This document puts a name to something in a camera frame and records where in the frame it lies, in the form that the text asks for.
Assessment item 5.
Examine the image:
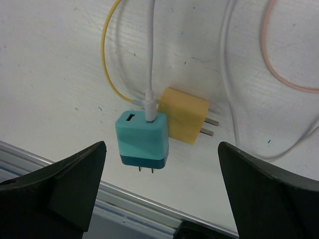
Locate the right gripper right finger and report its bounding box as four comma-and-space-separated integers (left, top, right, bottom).
218, 142, 319, 239

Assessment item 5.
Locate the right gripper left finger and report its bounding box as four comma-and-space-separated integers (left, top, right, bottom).
0, 141, 107, 239

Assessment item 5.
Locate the teal charger plug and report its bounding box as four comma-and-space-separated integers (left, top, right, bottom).
115, 111, 169, 170

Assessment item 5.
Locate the yellow charger plug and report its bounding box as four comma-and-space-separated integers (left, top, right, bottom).
158, 88, 219, 145

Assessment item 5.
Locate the yellow usb cable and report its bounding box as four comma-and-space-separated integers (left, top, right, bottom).
101, 0, 145, 107

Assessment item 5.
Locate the aluminium front rail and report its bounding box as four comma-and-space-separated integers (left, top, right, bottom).
0, 142, 238, 239

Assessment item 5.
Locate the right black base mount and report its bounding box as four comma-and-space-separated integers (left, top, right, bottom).
173, 220, 239, 239

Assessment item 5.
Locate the pink usb cable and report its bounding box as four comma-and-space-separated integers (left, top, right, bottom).
260, 0, 319, 94

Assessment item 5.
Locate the purple strip white cord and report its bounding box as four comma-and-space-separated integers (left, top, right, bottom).
220, 0, 319, 161

